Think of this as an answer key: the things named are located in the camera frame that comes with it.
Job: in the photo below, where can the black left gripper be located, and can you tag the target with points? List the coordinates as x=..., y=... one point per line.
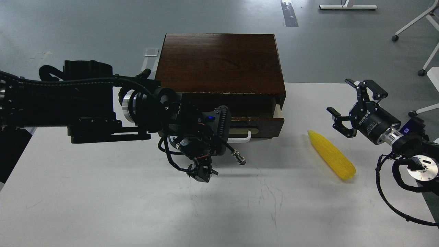
x=200, y=151

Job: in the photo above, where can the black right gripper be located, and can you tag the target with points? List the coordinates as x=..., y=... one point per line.
x=374, y=121

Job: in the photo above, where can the yellow corn cob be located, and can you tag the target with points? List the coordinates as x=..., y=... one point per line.
x=332, y=156

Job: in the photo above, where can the wooden drawer with white handle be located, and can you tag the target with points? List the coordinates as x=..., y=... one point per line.
x=257, y=117

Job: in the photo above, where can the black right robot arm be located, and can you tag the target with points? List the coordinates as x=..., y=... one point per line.
x=417, y=169

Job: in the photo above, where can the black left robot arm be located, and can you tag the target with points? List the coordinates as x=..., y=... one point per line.
x=96, y=106

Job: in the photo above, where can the dark wooden drawer cabinet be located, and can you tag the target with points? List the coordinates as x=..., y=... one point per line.
x=239, y=70

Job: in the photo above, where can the white chair leg with casters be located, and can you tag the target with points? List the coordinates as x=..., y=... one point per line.
x=420, y=37

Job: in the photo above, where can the white table base bar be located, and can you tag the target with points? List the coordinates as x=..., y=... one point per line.
x=348, y=5

